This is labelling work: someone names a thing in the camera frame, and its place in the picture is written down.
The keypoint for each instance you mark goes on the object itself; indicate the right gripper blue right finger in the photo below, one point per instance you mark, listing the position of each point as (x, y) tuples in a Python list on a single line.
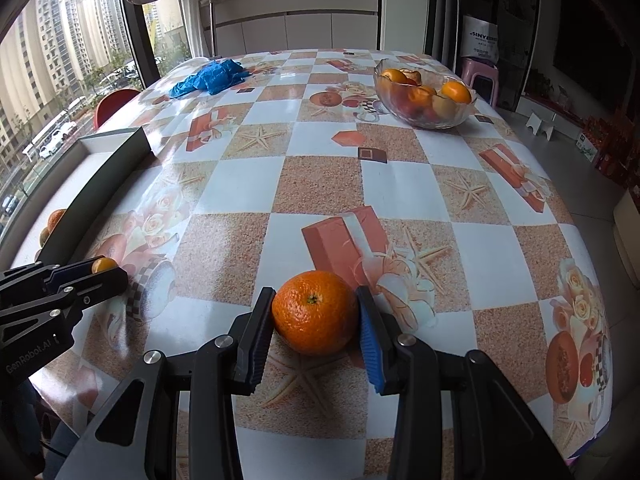
[(376, 345)]

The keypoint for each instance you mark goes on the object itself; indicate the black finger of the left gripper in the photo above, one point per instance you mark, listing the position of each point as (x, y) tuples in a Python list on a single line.
[(93, 289)]

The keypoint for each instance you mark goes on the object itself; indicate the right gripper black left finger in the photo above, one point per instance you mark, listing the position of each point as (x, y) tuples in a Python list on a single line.
[(253, 333)]

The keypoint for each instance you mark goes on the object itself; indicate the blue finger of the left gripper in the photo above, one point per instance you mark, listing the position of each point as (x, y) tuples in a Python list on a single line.
[(72, 271)]

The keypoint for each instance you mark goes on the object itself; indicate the yellow cherry tomato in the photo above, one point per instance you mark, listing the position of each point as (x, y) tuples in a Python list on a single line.
[(103, 264)]

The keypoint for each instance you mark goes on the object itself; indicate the large orange mandarin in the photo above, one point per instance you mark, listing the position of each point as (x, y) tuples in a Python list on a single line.
[(315, 313)]

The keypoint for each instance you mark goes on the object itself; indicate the yellowish kiwi fruit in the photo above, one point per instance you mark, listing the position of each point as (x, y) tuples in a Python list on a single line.
[(44, 235)]

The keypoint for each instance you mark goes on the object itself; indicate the dark green tray box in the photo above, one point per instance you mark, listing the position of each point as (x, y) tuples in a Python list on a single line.
[(82, 181)]

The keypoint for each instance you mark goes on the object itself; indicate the patterned checkered tablecloth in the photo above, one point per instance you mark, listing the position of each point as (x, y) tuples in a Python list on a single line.
[(460, 234)]

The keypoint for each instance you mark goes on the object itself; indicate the red chair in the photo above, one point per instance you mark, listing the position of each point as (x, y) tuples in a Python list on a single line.
[(111, 104)]

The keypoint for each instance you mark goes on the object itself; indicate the glass fruit bowl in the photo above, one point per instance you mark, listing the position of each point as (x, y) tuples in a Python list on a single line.
[(425, 92)]

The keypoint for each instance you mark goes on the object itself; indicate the oranges in bowl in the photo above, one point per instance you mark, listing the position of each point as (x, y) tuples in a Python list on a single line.
[(427, 92)]

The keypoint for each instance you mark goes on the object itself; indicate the blue crumpled gloves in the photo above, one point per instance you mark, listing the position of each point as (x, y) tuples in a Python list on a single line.
[(213, 78)]

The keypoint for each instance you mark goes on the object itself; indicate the pink plastic stool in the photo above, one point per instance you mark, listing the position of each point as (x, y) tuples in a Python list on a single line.
[(483, 77)]

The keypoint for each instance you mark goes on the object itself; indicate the white paper bag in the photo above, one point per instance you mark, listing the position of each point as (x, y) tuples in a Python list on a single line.
[(479, 40)]

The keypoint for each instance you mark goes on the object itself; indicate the white cabinet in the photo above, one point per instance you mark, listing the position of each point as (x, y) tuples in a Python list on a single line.
[(234, 27)]

